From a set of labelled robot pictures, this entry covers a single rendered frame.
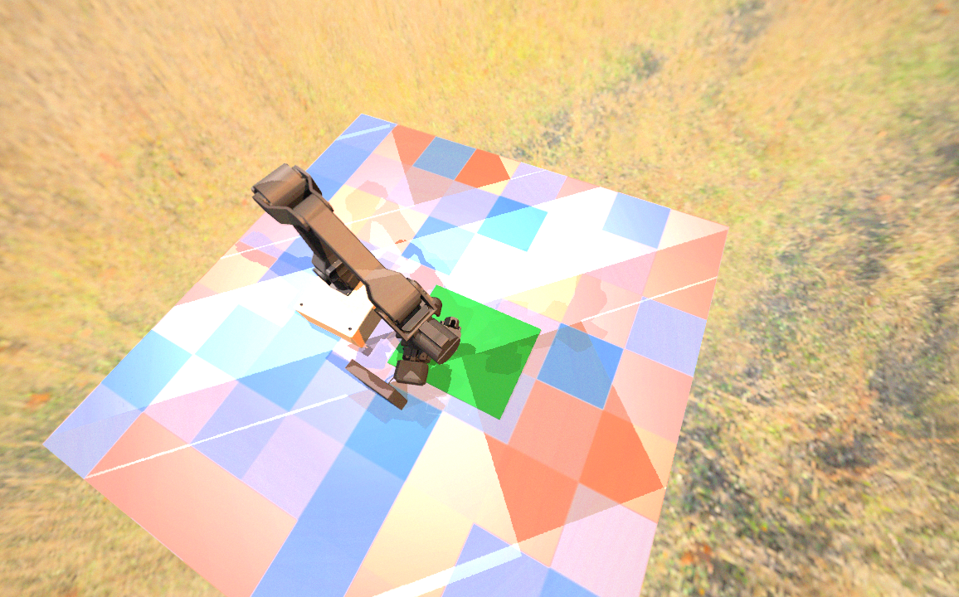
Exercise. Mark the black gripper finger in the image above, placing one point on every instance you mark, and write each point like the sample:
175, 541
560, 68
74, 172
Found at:
406, 359

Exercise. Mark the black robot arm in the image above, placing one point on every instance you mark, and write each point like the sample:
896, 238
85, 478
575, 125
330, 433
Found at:
292, 197

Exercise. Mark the black square cooling fan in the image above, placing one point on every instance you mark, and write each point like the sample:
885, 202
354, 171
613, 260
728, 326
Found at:
376, 384

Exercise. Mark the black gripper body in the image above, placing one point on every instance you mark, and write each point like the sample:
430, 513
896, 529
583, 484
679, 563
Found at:
414, 371

